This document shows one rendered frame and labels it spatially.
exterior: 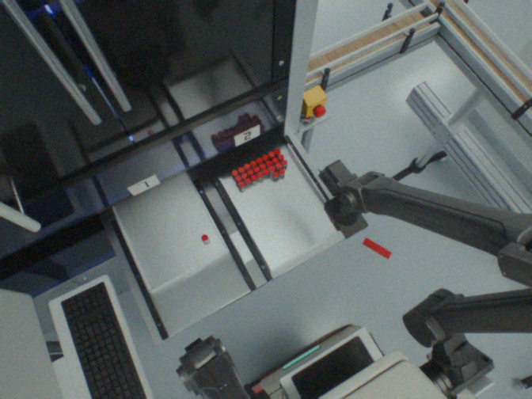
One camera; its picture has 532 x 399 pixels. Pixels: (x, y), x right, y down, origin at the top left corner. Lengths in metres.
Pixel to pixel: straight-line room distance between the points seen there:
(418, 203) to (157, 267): 0.83
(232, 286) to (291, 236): 0.24
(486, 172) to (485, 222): 1.32
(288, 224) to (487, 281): 1.41
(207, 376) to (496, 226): 0.47
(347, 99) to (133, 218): 1.68
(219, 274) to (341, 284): 1.04
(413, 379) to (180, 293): 0.71
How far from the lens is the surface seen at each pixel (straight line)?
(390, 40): 1.61
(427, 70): 2.86
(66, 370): 1.39
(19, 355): 1.27
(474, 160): 1.92
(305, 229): 1.23
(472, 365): 0.93
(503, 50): 1.71
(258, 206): 1.25
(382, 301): 2.16
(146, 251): 1.26
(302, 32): 0.98
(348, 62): 1.51
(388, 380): 0.76
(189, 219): 1.26
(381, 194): 0.73
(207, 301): 1.20
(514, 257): 0.55
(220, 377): 0.65
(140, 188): 1.18
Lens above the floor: 2.06
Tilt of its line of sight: 69 degrees down
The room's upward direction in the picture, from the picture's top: 1 degrees clockwise
